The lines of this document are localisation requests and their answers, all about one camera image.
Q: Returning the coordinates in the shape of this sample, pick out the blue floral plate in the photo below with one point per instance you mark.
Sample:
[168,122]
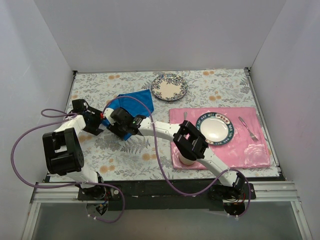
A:
[169,87]

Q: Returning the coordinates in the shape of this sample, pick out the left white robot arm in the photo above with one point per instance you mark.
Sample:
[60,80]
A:
[62,149]

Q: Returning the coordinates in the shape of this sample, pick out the pink placemat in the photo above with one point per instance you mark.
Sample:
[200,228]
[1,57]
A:
[241,151]

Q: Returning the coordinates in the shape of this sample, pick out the floral tablecloth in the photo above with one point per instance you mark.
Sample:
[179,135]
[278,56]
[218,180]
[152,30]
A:
[137,158]

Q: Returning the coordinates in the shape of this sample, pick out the blue cloth napkin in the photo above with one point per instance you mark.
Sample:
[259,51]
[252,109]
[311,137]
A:
[136,103]

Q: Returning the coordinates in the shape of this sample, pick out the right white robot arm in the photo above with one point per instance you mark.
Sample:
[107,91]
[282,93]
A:
[190,142]

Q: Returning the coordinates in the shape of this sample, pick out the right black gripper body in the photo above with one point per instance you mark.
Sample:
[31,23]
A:
[116,129]

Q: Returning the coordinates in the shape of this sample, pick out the cream enamel mug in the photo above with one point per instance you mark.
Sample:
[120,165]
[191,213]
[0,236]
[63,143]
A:
[185,161]

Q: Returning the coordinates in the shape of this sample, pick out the aluminium frame rail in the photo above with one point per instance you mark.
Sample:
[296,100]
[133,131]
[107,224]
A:
[264,191]

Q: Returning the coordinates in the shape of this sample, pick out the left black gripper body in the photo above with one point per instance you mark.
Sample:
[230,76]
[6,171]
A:
[92,122]

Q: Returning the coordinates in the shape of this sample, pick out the green rimmed white plate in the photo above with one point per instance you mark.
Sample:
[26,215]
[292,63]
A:
[217,129]

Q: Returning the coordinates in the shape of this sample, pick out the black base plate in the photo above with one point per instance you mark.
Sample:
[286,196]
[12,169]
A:
[158,195]

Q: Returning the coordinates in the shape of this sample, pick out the silver fork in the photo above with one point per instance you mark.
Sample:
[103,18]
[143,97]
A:
[252,136]

